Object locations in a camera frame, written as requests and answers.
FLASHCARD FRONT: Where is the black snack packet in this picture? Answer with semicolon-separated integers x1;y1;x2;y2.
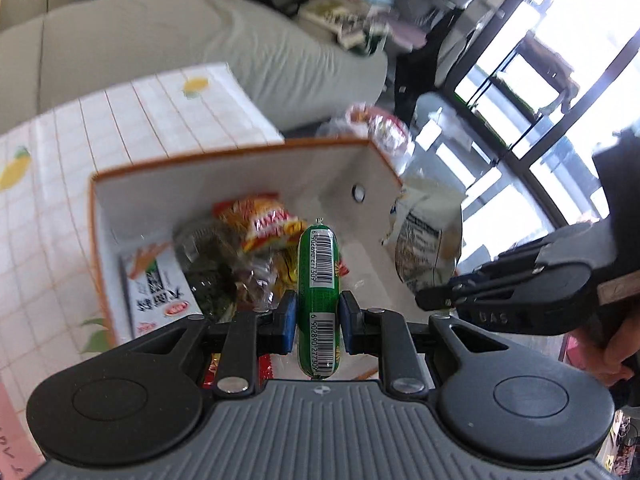
172;219;240;322

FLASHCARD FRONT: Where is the white carrot print packet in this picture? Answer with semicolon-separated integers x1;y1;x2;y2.
119;242;204;342

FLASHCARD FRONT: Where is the person's right hand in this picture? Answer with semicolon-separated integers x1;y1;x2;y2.
574;304;640;387

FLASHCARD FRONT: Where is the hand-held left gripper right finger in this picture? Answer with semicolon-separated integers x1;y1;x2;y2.
340;291;501;397

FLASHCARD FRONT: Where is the red orange sticks packet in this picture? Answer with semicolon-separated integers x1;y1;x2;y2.
212;192;311;262

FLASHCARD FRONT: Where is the pile of books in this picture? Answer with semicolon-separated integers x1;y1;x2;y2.
295;0;397;57

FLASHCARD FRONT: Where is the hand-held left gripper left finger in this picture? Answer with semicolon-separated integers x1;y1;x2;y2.
132;291;298;397

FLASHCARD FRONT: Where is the beige sofa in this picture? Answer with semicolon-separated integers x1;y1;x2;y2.
0;0;389;137

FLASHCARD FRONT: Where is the pink paper mat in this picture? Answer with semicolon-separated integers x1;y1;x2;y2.
0;384;47;477

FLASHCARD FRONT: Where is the green sausage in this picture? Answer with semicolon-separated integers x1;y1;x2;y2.
296;217;344;379

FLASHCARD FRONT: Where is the white bread packet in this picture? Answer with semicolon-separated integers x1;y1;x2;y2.
382;185;464;295

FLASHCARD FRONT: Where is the crumpled plastic bag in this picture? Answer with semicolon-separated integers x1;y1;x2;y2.
317;102;417;172

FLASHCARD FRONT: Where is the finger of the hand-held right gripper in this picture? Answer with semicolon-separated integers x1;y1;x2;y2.
447;237;551;292
414;280;488;312

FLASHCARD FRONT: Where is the red snack packet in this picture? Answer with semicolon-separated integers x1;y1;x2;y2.
202;353;274;391

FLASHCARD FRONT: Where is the black window frame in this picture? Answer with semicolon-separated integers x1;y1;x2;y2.
444;0;640;242

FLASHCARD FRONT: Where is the clear brown snack packet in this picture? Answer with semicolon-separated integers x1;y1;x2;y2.
234;257;281;312

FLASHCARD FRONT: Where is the orange storage box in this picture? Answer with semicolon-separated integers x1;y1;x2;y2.
89;137;417;392

